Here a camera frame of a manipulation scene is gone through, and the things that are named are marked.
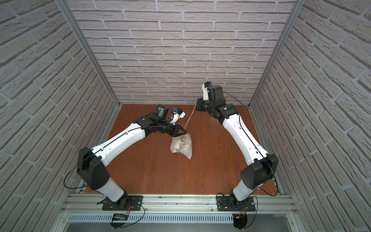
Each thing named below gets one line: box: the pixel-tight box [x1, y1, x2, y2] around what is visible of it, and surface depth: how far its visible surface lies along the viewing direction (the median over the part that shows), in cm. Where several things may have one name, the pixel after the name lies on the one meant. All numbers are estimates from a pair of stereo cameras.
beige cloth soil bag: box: [169, 105, 197, 160], surface depth 86 cm
